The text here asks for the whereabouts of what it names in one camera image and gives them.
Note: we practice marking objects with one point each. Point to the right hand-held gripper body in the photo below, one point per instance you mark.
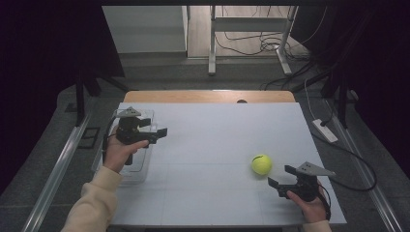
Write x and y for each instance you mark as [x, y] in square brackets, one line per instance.
[306, 185]

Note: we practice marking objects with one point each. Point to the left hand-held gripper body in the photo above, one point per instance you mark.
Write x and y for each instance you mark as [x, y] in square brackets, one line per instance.
[130, 130]

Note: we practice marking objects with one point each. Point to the yellow tennis ball black print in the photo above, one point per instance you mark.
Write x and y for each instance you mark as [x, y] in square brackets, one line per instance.
[261, 164]

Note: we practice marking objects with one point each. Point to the clear plastic container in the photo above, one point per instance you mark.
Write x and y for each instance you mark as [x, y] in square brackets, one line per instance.
[137, 170]

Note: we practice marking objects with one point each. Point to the person's right hand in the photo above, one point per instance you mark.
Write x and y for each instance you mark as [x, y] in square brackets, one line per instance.
[312, 211]

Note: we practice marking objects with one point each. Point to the person's left hand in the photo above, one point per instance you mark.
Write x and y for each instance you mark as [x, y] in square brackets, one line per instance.
[117, 154]

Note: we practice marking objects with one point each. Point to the black floor plate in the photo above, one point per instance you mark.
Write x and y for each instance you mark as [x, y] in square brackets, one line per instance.
[89, 138]

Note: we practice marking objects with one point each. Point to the white power strip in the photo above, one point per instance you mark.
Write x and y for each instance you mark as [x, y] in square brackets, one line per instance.
[325, 130]

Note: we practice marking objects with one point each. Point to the wooden table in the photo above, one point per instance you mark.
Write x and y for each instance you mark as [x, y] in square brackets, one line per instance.
[209, 96]

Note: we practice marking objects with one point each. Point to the black tripod stand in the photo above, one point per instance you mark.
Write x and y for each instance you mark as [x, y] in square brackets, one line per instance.
[341, 96]
[80, 96]

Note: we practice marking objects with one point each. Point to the white cabinet panel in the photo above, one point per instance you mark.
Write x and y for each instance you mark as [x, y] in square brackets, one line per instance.
[145, 29]

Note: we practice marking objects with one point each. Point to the black curtain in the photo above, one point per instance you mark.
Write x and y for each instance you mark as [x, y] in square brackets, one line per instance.
[386, 80]
[42, 64]

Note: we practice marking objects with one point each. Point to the aluminium floor rail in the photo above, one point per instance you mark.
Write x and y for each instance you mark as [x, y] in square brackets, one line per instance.
[54, 174]
[370, 180]

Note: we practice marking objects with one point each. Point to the white metal stand frame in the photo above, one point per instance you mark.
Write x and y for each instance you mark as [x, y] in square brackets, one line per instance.
[249, 24]

